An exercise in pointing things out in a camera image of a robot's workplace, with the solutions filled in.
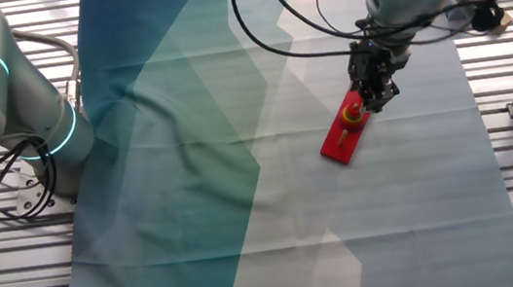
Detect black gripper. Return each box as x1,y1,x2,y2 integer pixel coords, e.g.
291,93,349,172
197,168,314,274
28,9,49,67
345,36,404,117

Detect red Hanoi board with pegs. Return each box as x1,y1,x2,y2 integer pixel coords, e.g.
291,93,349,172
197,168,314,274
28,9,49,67
312,85,381,168

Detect small wooden cube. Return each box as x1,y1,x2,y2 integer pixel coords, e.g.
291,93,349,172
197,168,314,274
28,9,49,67
490,8,513,36

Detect blue green patterned cloth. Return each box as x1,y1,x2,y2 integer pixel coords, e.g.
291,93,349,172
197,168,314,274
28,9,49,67
31,0,513,287

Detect orange Hanoi ring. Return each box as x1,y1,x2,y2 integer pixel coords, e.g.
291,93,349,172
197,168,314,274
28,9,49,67
341,115,366,127

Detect large red Hanoi ring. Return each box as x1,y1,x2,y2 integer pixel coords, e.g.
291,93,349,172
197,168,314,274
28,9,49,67
340,118,367,131

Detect thick black cable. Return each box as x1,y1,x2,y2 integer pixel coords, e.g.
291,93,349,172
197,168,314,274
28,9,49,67
229,0,357,70

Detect grey conduit hose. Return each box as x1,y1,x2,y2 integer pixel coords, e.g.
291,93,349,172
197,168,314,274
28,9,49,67
9,20,87,118

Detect black cable bundle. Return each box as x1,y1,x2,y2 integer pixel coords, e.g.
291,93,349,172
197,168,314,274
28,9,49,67
0,132,64,225

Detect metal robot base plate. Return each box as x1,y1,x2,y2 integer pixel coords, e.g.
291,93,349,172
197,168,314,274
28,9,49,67
11,154,81,219

